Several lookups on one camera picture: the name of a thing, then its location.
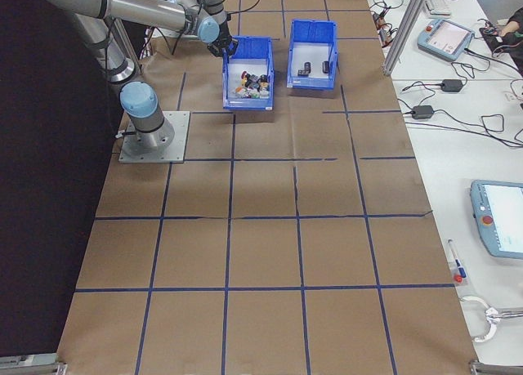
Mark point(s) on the blue plastic storage bin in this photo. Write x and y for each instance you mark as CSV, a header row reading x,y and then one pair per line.
x,y
312,29
253,48

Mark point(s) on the dark sleeved person forearm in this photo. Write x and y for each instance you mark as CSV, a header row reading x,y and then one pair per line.
x,y
517,17

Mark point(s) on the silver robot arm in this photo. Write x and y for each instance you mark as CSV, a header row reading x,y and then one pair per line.
x,y
139,7

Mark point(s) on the white marker pen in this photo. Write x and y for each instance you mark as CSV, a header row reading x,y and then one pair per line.
x,y
452,250

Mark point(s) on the black frame cover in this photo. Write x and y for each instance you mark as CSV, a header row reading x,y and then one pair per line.
x,y
41,166

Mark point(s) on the grey metal corner bracket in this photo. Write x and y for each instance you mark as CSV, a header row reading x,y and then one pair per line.
x,y
32,367
490,369

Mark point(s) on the white foam bin liner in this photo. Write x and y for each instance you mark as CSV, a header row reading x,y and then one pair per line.
x,y
255,66
314,54

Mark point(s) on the aluminium extrusion post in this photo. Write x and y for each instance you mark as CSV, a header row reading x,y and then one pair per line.
x,y
404,32

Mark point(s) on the bare person hand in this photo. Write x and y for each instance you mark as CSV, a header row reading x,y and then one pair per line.
x,y
506,29

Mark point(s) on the white keyboard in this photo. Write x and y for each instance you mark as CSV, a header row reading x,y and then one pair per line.
x,y
437,3

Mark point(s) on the black switch block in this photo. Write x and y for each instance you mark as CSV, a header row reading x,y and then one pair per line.
x,y
256,79

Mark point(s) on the small circuit board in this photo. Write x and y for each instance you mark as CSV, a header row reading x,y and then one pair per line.
x,y
386,34

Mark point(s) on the grey blue teach pendant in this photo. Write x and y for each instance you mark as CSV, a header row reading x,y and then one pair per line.
x,y
445,38
498,220

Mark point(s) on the orange brown small component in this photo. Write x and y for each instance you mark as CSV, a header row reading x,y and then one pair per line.
x,y
265,81

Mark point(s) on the silver white hand clamp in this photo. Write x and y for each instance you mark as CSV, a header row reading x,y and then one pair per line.
x,y
496,313

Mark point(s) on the black power adapter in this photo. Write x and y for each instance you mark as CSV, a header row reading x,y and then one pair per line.
x,y
451,85
423,112

